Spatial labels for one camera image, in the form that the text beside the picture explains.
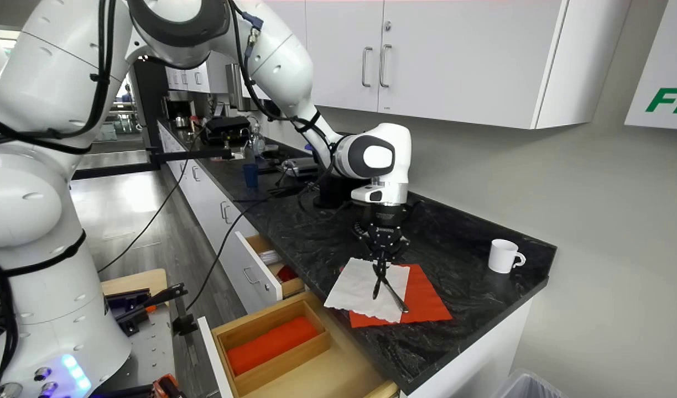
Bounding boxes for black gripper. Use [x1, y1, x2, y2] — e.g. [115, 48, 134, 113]
[357, 204, 413, 265]

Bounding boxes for silver fork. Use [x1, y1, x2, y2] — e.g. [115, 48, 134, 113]
[369, 255, 391, 301]

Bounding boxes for silver knife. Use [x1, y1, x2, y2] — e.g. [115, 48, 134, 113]
[372, 263, 410, 312]

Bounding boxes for large wooden drawer white front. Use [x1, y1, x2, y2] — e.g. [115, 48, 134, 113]
[195, 290, 401, 398]

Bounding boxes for small wooden drawer white front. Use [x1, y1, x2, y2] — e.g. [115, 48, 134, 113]
[233, 228, 307, 316]

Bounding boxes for wooden box red lining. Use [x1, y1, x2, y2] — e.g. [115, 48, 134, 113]
[213, 301, 334, 398]

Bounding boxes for white paper napkin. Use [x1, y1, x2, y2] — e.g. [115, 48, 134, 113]
[323, 255, 415, 325]

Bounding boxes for red paper napkin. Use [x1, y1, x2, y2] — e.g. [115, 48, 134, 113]
[348, 263, 457, 332]

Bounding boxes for small black device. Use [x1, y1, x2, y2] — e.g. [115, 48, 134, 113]
[269, 152, 321, 200]

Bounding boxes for white mug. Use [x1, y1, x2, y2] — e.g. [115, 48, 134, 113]
[488, 236, 529, 277]

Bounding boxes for white lower cabinet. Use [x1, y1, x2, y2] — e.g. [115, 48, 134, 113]
[157, 120, 536, 398]

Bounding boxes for black stand foot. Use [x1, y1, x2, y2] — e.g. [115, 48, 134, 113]
[171, 312, 201, 339]

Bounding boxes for light wooden board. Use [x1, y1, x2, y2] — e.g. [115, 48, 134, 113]
[99, 265, 171, 301]

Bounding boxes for white sign green letters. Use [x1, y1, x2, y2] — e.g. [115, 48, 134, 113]
[624, 0, 677, 132]

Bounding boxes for thin black floor cable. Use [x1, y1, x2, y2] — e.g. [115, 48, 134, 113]
[182, 207, 251, 318]
[94, 158, 195, 277]

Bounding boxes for black exterior camera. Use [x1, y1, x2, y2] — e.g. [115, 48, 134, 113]
[199, 113, 255, 150]

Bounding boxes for white wall cabinet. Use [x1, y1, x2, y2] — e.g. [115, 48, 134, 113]
[203, 0, 635, 132]

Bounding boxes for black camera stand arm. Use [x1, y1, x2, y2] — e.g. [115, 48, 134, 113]
[71, 144, 234, 181]

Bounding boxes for orange handled tool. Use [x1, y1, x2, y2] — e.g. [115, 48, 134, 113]
[148, 373, 189, 398]

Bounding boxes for black clamp red handle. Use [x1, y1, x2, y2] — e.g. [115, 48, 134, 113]
[103, 284, 191, 336]

